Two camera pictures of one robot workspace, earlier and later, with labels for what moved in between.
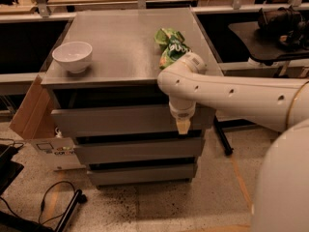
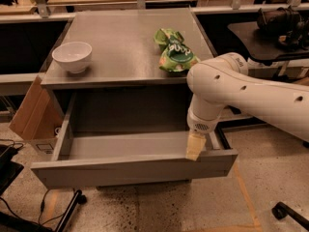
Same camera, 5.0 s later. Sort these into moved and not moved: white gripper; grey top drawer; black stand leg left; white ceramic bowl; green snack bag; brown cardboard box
Moved: grey top drawer; white gripper
Not moved: green snack bag; black stand leg left; brown cardboard box; white ceramic bowl
